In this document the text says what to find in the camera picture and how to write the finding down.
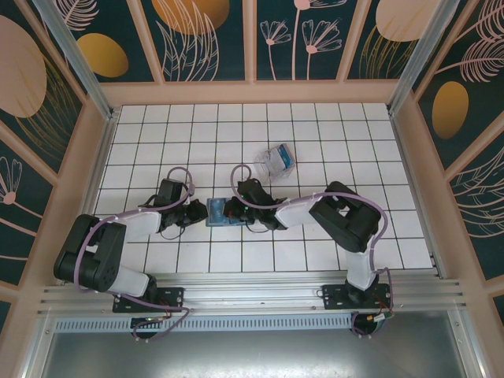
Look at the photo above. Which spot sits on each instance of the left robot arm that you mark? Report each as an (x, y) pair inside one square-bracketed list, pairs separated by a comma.
[(94, 256)]

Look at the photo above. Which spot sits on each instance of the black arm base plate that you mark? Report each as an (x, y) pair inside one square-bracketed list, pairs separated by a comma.
[(173, 295), (334, 299)]

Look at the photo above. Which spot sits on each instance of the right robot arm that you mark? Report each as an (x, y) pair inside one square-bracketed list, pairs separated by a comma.
[(346, 220)]

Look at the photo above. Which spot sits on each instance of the aluminium mounting rail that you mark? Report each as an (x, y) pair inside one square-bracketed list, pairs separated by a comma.
[(252, 291)]

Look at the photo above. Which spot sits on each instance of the clear plastic packaging box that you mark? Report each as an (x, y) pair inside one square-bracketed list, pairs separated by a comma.
[(262, 165)]

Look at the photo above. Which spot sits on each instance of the teal leather card holder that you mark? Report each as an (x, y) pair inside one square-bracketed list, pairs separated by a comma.
[(214, 224)]

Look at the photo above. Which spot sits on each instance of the grey metal sheet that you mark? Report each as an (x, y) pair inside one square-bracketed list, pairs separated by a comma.
[(252, 354)]

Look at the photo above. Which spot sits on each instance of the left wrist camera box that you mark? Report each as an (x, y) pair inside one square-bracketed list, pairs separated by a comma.
[(192, 190)]

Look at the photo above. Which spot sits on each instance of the aluminium corner post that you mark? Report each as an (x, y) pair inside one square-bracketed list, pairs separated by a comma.
[(423, 51), (76, 51)]

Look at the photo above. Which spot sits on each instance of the white printed credit card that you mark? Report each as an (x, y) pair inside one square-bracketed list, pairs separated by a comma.
[(275, 163)]

